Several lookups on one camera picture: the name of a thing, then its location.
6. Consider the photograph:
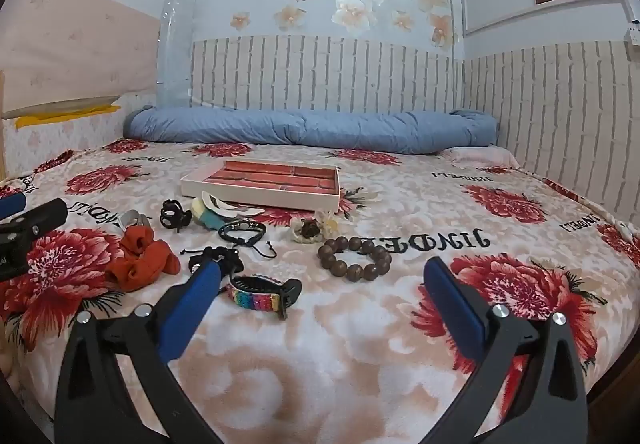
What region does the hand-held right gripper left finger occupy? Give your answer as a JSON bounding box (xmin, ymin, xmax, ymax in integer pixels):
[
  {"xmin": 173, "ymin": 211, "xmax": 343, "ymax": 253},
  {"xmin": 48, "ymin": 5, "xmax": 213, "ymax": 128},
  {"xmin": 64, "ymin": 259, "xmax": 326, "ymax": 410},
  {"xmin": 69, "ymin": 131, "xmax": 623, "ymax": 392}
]
[{"xmin": 54, "ymin": 264, "xmax": 223, "ymax": 444}]

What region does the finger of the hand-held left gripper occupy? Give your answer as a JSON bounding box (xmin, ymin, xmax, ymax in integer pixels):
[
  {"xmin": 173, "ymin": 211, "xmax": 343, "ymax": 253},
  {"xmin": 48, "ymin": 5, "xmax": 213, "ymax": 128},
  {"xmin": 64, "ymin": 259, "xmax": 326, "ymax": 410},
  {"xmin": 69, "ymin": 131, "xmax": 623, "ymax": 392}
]
[
  {"xmin": 0, "ymin": 195, "xmax": 27, "ymax": 221},
  {"xmin": 0, "ymin": 198, "xmax": 68, "ymax": 249}
]

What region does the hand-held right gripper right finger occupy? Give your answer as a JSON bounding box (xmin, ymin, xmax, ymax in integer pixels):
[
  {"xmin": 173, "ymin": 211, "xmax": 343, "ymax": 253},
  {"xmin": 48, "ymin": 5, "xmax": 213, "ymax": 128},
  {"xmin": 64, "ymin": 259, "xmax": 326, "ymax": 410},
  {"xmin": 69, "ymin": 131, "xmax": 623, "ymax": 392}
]
[{"xmin": 415, "ymin": 258, "xmax": 590, "ymax": 444}]

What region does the black beaded bracelet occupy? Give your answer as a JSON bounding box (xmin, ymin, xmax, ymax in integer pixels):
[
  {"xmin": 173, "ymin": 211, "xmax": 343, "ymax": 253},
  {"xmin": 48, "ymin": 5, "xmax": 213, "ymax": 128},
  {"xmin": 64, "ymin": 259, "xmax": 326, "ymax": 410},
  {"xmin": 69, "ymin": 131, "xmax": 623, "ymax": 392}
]
[{"xmin": 188, "ymin": 246, "xmax": 245, "ymax": 275}]

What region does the orange scrunchie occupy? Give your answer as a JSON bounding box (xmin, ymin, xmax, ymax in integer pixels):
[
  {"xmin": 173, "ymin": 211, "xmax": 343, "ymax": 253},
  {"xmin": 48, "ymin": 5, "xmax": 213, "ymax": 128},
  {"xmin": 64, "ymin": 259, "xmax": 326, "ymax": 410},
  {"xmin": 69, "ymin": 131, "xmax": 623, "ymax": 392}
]
[{"xmin": 104, "ymin": 225, "xmax": 182, "ymax": 293}]

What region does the rainbow beaded watch band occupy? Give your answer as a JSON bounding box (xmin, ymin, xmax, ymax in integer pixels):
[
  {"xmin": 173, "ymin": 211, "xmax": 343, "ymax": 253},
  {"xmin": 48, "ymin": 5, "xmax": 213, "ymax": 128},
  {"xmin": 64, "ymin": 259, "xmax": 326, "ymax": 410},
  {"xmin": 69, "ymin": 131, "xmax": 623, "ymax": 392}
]
[{"xmin": 227, "ymin": 275, "xmax": 303, "ymax": 321}]

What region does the white cuff bracelet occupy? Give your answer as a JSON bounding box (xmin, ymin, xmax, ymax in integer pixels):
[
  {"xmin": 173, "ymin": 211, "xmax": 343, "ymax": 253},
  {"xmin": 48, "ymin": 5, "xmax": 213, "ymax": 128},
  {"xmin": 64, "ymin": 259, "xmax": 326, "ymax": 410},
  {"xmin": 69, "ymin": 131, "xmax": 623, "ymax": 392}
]
[{"xmin": 117, "ymin": 210, "xmax": 151, "ymax": 231}]

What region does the black cord bracelet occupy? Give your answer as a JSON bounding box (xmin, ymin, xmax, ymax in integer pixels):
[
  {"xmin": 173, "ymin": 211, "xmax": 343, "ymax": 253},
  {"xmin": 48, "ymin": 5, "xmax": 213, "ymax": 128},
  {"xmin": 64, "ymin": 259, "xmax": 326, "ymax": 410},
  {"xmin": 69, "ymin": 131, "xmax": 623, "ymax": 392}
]
[{"xmin": 218, "ymin": 220, "xmax": 278, "ymax": 261}]

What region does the brown wooden bead bracelet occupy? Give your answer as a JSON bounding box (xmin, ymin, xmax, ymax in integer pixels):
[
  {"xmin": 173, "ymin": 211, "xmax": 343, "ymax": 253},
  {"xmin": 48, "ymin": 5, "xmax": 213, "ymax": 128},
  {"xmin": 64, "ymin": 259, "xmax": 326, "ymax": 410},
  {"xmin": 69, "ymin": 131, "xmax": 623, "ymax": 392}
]
[{"xmin": 317, "ymin": 236, "xmax": 393, "ymax": 282}]

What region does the cream flower hair clip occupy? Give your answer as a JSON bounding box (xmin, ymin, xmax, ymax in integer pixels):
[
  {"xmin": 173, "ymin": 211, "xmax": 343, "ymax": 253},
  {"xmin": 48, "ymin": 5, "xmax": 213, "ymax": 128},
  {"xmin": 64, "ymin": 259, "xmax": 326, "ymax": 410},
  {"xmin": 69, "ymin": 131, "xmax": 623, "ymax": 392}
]
[{"xmin": 290, "ymin": 209, "xmax": 342, "ymax": 245}]

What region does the brick pattern tray box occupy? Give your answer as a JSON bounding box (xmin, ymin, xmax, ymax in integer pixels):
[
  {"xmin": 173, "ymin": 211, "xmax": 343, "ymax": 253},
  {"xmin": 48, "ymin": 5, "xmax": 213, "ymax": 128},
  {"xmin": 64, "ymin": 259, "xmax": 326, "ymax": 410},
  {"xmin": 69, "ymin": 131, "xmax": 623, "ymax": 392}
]
[{"xmin": 180, "ymin": 156, "xmax": 342, "ymax": 212}]

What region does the black claw hair clip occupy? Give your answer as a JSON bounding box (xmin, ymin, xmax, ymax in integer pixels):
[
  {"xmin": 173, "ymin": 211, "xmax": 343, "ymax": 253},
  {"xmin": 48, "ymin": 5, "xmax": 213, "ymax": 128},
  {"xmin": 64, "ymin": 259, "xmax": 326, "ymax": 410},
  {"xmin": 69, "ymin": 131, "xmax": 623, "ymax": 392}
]
[{"xmin": 160, "ymin": 201, "xmax": 193, "ymax": 233}]

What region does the white teal felt hair clip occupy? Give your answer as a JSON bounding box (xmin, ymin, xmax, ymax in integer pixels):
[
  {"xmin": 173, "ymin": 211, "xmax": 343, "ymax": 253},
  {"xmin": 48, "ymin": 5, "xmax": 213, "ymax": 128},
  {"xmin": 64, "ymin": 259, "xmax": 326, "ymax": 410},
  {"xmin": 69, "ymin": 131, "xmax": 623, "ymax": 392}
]
[{"xmin": 191, "ymin": 191, "xmax": 266, "ymax": 231}]

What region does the yellow strip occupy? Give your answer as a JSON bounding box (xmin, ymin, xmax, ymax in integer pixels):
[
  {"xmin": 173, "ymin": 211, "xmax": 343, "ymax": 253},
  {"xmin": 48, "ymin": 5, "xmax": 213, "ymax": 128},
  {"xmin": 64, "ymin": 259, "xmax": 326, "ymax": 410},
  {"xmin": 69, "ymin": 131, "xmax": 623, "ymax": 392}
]
[{"xmin": 15, "ymin": 104, "xmax": 123, "ymax": 129}]

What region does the red floral blanket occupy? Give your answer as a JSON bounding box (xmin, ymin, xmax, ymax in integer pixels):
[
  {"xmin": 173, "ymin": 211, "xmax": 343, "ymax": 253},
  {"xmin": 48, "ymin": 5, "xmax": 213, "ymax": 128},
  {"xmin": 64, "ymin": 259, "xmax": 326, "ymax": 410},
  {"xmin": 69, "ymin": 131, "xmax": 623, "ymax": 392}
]
[{"xmin": 0, "ymin": 138, "xmax": 640, "ymax": 444}]

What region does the pink pillow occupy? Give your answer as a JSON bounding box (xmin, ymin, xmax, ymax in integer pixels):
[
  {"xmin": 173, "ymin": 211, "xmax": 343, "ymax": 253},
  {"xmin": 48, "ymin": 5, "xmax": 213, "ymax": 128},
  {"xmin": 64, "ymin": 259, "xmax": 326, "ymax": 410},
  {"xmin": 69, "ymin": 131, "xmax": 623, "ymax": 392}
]
[{"xmin": 440, "ymin": 146, "xmax": 521, "ymax": 169}]

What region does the pink padded board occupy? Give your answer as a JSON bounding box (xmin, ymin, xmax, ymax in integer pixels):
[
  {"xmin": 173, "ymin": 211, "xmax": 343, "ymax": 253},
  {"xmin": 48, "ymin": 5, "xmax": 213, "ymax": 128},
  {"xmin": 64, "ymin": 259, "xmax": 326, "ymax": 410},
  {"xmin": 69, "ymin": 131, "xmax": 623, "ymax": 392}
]
[{"xmin": 0, "ymin": 0, "xmax": 158, "ymax": 119}]

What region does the rolled blue duvet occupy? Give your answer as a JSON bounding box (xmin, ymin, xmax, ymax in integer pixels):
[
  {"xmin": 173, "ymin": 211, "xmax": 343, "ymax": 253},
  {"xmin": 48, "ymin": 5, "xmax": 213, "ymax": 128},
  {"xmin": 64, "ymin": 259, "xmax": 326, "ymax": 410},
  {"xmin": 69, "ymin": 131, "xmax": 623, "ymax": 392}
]
[{"xmin": 122, "ymin": 104, "xmax": 501, "ymax": 155}]

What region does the clear plastic sheet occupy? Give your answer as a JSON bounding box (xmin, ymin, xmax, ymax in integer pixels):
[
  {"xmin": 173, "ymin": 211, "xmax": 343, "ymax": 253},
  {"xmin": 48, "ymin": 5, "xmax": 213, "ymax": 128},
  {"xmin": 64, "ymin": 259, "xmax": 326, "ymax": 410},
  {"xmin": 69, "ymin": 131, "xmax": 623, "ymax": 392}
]
[{"xmin": 157, "ymin": 0, "xmax": 198, "ymax": 107}]

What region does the group of flower wall stickers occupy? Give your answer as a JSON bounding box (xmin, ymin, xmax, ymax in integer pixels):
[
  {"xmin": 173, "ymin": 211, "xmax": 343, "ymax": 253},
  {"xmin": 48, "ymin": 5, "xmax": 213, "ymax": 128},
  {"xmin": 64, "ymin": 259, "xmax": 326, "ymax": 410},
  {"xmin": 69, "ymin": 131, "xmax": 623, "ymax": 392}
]
[{"xmin": 230, "ymin": 0, "xmax": 458, "ymax": 47}]

